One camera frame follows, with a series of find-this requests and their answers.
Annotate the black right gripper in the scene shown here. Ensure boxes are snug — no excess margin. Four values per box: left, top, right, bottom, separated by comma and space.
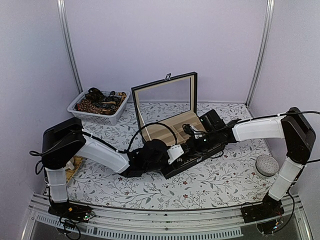
184, 130, 219, 158

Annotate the black compartment storage box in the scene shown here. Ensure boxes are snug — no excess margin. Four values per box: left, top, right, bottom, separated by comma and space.
131, 72, 227, 179

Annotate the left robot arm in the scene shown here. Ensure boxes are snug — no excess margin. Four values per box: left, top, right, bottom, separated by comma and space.
41, 117, 178, 220

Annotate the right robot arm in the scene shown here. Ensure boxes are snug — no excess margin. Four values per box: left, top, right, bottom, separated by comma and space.
182, 107, 316, 218

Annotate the brown patterned ties pile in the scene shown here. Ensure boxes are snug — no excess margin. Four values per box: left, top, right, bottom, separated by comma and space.
75, 87, 127, 116

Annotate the floral tablecloth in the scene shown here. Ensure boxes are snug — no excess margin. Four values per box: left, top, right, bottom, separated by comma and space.
67, 102, 276, 210

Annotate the patterned round bowl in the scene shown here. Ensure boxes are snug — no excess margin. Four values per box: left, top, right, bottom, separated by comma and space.
255, 154, 280, 178

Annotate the white plastic basket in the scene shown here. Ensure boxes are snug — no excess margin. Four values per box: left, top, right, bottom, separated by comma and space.
67, 87, 130, 126

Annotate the white ceramic mug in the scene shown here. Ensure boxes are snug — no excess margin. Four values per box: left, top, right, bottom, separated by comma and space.
64, 157, 75, 171

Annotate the woven bamboo tray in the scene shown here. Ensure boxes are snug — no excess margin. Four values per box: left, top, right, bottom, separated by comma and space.
64, 156, 84, 183

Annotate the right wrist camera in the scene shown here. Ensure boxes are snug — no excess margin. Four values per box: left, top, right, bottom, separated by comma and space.
182, 124, 206, 139

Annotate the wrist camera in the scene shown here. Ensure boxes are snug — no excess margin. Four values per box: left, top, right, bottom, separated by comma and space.
167, 144, 184, 165
182, 124, 206, 139

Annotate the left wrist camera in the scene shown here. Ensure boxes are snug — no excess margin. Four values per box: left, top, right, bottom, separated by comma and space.
167, 144, 184, 165

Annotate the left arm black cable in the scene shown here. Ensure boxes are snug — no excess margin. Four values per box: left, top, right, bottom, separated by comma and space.
28, 121, 178, 176

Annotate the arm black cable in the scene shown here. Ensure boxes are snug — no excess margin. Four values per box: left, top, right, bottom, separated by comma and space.
28, 121, 178, 176
284, 109, 320, 165

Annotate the aluminium front rail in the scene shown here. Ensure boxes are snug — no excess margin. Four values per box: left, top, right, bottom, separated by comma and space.
21, 194, 313, 240

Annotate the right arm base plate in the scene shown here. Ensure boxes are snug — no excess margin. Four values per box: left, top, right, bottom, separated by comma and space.
240, 202, 285, 223

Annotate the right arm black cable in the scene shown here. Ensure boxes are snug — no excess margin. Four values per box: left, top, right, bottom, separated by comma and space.
284, 109, 320, 165

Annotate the right metal frame post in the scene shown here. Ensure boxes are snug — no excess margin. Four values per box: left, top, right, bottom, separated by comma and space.
245, 0, 275, 108

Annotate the metal frame post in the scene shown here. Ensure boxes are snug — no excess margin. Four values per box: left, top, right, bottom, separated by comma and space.
56, 0, 83, 94
245, 0, 275, 108

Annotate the left metal frame post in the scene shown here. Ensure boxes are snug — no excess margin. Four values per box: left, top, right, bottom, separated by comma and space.
56, 0, 83, 94

